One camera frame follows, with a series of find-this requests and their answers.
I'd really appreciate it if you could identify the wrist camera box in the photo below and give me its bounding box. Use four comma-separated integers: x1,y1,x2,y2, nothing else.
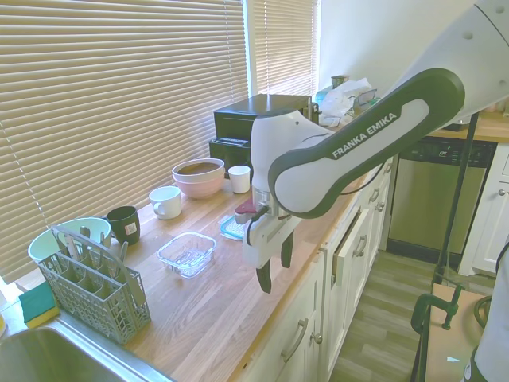
233,201,270,228

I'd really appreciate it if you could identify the clear lid with teal seal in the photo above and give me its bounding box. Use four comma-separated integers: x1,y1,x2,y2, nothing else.
219,214,250,243

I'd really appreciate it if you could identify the white base cabinet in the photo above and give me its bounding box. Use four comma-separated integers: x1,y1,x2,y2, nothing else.
238,157,398,382

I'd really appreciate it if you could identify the clear glass food container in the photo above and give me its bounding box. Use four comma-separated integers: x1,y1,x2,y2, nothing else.
157,232,218,279

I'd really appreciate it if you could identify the pink bowl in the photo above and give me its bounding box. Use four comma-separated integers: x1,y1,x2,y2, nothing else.
173,174,226,200

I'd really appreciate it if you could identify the green clamp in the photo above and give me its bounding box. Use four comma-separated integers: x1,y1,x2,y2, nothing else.
411,284,464,336

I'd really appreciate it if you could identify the white ribbed cup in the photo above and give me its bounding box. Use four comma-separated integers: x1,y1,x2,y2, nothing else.
227,165,251,195

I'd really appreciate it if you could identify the black toaster oven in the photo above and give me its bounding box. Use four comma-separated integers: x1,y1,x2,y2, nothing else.
208,94,313,170

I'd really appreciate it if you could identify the stainless steel sink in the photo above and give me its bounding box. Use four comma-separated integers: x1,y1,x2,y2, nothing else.
0,318,176,382

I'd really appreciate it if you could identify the stainless steel dishwasher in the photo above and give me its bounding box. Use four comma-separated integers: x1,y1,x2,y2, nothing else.
387,137,498,255

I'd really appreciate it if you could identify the grey bowl with brown inside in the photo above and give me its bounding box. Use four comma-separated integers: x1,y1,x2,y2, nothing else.
172,158,227,184

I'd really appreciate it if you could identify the white plastic bag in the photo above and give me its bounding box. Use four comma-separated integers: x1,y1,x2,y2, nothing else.
320,77,373,125

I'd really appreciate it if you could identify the wide beige window blind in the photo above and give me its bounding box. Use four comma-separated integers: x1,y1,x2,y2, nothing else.
0,0,250,284

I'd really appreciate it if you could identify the narrow beige window blind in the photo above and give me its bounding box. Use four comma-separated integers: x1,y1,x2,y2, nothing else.
252,0,321,97

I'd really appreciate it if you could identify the grey plastic cutlery basket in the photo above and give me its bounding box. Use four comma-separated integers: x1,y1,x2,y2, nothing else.
37,225,152,345

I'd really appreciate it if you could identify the green and yellow sponge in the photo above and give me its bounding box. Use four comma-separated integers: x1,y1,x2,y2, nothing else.
18,283,61,329

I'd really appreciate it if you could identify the wide white mug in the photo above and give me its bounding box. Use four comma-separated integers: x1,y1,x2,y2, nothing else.
148,185,183,220

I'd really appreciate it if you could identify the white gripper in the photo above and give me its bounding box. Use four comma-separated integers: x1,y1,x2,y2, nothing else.
241,214,298,294

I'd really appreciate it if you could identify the mint green bowl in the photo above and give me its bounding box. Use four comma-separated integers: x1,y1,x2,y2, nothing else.
27,217,112,275

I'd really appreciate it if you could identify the black cup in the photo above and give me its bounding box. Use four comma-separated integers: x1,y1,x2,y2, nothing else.
106,205,142,247

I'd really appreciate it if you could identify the white side cabinet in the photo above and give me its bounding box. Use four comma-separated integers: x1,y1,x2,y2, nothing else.
463,143,509,275

